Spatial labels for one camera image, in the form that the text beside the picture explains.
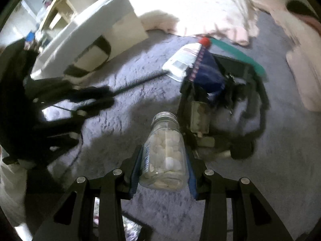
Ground black and pink cushion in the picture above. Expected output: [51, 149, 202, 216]
[286, 0, 321, 34]

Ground navy blue pouch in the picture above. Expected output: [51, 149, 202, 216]
[189, 46, 226, 93]

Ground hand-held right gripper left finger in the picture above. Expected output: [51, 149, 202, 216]
[33, 147, 146, 241]

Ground thin black rod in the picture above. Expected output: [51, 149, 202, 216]
[108, 71, 169, 97]

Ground white bottle red cap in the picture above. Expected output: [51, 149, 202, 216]
[163, 37, 212, 82]

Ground clear jar of white tablets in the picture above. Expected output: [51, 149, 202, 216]
[139, 111, 188, 192]

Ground pink and white quilt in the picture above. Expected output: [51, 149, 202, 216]
[135, 0, 260, 47]

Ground green comb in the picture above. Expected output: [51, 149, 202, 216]
[209, 38, 267, 81]

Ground black strap bag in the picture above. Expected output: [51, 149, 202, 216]
[178, 54, 271, 160]

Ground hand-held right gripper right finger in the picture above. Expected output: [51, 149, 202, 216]
[185, 153, 294, 241]

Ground olive green pouch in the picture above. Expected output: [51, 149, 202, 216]
[189, 100, 210, 136]

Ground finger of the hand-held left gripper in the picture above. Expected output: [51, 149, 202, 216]
[41, 97, 115, 123]
[25, 77, 111, 101]

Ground white tote bag black handles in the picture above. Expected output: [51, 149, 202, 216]
[30, 0, 148, 81]

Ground pink backpack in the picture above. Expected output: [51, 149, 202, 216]
[271, 7, 321, 112]

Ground light wooden desk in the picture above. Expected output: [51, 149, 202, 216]
[38, 0, 126, 36]

